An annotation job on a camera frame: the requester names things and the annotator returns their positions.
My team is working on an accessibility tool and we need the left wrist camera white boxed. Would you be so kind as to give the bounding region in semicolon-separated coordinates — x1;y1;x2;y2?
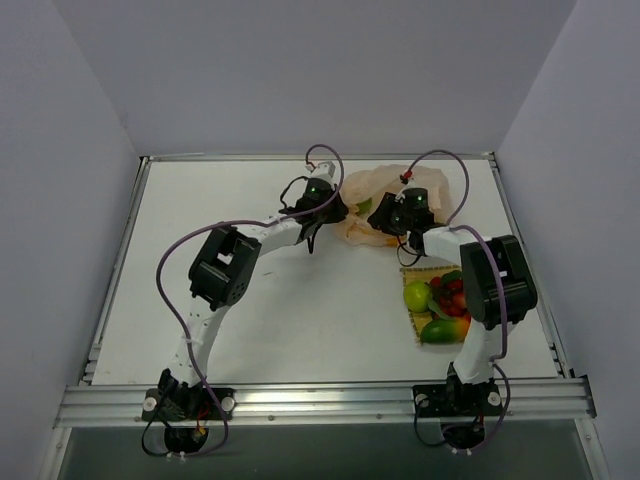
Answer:
305;161;336;185

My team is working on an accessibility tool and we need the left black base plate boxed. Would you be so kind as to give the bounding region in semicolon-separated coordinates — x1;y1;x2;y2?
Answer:
140;386;236;422

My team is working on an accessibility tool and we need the yellow woven bamboo mat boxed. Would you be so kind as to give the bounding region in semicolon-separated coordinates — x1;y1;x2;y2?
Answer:
401;265;461;345

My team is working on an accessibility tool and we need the aluminium front rail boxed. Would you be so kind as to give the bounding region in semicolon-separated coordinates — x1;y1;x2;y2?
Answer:
54;378;596;428

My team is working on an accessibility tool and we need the orange fake fruit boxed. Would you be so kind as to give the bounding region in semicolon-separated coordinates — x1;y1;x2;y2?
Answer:
420;319;470;345

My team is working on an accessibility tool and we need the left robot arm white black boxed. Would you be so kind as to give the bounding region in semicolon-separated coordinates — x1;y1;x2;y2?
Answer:
155;174;348;419

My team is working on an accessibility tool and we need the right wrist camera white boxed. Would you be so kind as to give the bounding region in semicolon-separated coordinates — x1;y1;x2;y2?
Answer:
399;170;416;191

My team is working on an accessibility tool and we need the red fake fruit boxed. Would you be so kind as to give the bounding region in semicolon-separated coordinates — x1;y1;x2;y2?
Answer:
427;269;471;322

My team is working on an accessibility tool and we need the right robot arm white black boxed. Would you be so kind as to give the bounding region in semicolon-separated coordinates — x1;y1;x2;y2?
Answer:
368;187;538;413

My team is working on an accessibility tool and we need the green fake pear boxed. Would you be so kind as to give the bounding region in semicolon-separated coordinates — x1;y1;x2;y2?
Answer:
403;281;432;313

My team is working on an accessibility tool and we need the green ribbed fake fruit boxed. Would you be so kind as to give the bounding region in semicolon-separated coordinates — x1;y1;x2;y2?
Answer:
356;198;373;216

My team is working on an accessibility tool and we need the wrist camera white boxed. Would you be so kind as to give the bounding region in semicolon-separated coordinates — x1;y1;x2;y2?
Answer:
305;161;336;185
399;170;416;191

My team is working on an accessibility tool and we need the translucent plastic bag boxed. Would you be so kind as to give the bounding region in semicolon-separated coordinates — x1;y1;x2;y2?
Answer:
333;164;453;248

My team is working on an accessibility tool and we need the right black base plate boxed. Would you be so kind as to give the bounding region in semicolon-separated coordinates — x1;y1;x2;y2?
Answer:
412;382;503;418

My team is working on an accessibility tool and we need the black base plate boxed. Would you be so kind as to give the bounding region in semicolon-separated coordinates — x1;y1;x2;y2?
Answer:
140;386;236;422
412;382;503;418

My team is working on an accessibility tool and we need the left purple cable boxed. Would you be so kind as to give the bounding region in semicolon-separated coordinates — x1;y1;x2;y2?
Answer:
156;143;346;457

